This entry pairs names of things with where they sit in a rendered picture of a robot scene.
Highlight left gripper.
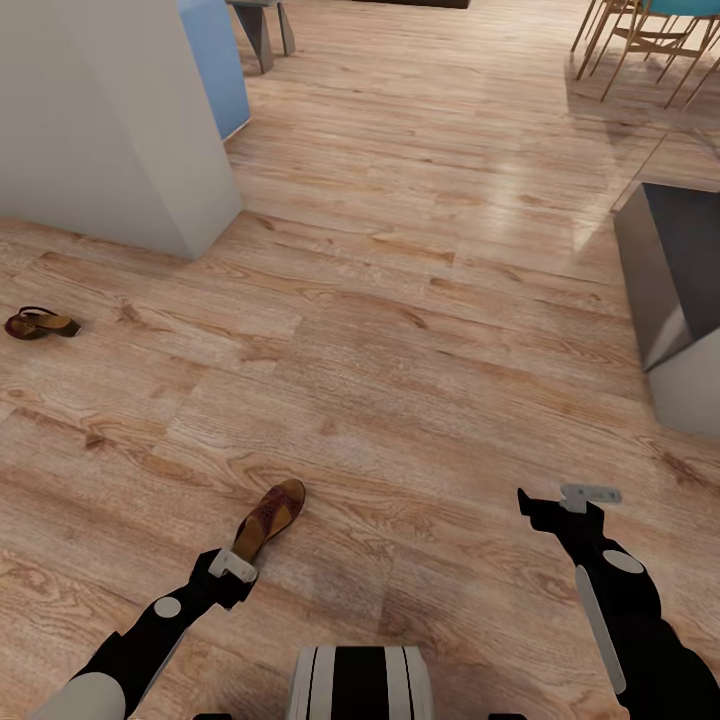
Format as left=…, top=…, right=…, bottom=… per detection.
left=189, top=549, right=258, bottom=611

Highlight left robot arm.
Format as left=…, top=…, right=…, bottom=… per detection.
left=27, top=549, right=258, bottom=720

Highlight sandal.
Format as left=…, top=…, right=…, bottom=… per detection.
left=3, top=309, right=81, bottom=339
left=230, top=479, right=305, bottom=565

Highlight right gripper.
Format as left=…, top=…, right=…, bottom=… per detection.
left=517, top=489, right=605, bottom=545

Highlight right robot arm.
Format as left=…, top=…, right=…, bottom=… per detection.
left=517, top=483, right=720, bottom=720

